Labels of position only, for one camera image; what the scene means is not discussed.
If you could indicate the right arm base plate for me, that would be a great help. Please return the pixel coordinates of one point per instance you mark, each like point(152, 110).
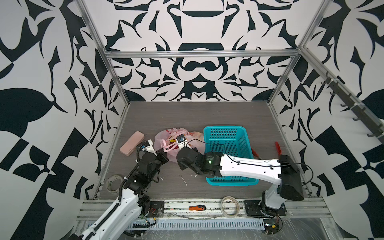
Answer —
point(255, 209)

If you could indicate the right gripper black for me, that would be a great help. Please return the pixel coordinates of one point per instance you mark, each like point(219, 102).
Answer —
point(181, 164)

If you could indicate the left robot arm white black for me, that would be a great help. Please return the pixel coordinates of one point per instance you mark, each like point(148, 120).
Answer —
point(132, 200)

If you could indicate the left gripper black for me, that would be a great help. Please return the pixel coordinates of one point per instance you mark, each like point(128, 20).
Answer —
point(161, 156)

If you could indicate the green circuit board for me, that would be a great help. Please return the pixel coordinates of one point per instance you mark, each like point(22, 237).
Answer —
point(272, 226)

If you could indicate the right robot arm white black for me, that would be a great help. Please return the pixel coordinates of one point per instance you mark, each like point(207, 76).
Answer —
point(283, 173)

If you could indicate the teal plastic basket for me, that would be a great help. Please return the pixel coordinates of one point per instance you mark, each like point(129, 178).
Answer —
point(232, 140)

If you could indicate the tape roll left side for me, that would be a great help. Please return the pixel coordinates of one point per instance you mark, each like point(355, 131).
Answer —
point(113, 183)

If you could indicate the red kitchen tongs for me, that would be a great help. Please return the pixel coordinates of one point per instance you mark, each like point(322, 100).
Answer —
point(268, 152)

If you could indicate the pink plastic bag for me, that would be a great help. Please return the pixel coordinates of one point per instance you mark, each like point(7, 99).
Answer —
point(162, 141)

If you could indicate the orange handled screwdriver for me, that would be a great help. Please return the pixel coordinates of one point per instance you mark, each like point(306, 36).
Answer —
point(197, 208)

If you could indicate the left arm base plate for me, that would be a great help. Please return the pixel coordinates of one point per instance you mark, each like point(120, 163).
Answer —
point(153, 209)

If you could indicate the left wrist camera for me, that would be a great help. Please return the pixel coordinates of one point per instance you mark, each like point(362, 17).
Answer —
point(147, 147)

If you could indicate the clear tape roll front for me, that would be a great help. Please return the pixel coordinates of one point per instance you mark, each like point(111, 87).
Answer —
point(230, 207)

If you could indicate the white cable duct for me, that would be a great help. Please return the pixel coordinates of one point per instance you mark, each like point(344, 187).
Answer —
point(218, 224)

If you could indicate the pink case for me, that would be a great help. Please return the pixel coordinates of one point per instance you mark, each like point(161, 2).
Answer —
point(130, 145)

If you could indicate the black hook rack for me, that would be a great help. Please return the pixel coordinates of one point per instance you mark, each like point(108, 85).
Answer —
point(361, 111)

